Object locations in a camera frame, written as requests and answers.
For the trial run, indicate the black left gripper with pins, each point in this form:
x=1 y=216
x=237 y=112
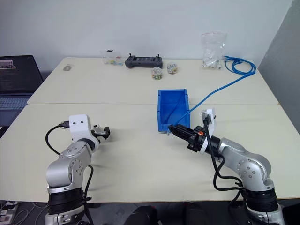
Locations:
x=96 y=137

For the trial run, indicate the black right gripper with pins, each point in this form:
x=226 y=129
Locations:
x=196 y=139

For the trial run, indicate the white coupler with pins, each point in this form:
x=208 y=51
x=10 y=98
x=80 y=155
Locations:
x=99 y=127

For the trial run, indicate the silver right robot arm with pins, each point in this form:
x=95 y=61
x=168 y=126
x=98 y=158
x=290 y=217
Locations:
x=248 y=164

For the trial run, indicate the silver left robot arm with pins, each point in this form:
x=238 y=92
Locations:
x=70 y=161

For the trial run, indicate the blue plastic bin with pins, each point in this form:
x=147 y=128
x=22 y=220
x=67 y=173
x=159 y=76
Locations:
x=173 y=103

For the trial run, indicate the small clear jar colourful beads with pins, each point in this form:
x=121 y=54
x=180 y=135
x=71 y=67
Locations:
x=172 y=68
x=157 y=73

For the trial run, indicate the clear plastic box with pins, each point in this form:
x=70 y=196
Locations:
x=112 y=58

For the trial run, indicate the black handheld remote controller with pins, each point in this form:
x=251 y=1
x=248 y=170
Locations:
x=143 y=62

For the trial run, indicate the clear bag of white couplers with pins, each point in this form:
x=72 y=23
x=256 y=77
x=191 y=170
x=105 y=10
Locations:
x=212 y=56

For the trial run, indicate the dark rounded shape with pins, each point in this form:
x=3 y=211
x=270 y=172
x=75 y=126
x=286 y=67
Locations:
x=140 y=215

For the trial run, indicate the dark open laptop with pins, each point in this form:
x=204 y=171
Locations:
x=16 y=77

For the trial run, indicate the white power strip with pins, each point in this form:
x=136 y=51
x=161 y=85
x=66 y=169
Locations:
x=7 y=212

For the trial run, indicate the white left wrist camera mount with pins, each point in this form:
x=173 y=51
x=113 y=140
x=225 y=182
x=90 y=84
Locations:
x=79 y=125

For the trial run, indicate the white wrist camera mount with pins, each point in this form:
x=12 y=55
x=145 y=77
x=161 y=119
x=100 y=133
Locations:
x=209 y=116
x=79 y=125

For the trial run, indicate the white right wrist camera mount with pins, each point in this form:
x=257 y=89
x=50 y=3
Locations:
x=209 y=116

